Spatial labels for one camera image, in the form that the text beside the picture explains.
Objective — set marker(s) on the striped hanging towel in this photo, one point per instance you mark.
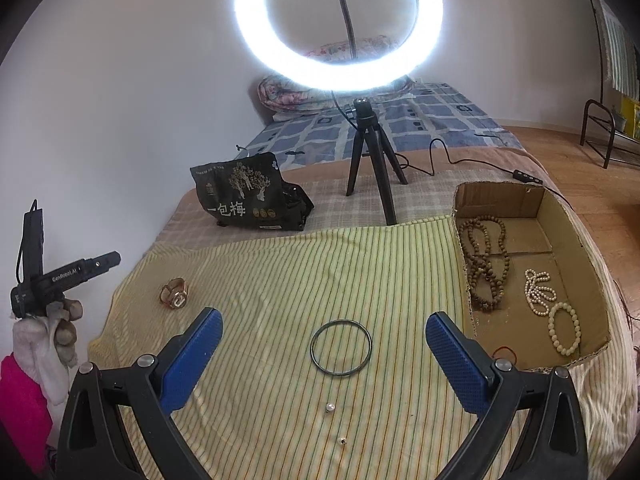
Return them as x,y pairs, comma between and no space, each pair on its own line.
617,50

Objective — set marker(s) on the beige checked bed cover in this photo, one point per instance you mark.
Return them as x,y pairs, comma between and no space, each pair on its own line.
600,410

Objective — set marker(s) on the person's left hand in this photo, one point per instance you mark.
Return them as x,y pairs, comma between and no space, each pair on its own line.
50,345

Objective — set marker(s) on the black tripod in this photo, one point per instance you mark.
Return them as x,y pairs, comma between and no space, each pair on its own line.
367,150

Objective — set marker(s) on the small plant pot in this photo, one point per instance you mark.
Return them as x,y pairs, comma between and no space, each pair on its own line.
620,119

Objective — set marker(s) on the cardboard box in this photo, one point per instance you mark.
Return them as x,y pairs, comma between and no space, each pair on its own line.
575,240

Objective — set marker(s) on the black clothes rack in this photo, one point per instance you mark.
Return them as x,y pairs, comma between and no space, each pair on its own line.
597,130

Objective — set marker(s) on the person's left forearm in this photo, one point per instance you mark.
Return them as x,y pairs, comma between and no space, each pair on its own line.
22,410

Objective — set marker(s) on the black phone holder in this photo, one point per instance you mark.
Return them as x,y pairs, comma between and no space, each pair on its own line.
345,10

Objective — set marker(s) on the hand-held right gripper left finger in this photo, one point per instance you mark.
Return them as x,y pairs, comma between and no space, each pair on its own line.
192,355

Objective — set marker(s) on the dark green bangle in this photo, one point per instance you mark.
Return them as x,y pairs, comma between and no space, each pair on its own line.
314,355

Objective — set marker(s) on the yellow green box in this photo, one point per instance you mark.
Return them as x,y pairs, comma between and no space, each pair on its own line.
631,119

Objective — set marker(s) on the floral pillow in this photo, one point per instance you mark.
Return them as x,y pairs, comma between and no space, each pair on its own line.
280,97

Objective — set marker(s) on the black snack bag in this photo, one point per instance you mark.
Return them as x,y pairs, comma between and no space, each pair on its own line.
235,190

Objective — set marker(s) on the yellow striped cloth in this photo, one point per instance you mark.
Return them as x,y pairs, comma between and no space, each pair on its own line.
280,285

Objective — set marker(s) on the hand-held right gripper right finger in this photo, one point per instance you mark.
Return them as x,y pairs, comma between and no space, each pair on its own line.
452,355

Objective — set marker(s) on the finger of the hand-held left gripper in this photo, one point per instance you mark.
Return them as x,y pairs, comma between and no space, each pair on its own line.
100,265

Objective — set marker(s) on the brown wristwatch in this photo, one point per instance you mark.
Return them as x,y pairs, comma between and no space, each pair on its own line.
176,294

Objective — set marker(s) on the blue patterned bed sheet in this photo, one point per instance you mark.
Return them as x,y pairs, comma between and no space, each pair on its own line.
400,120

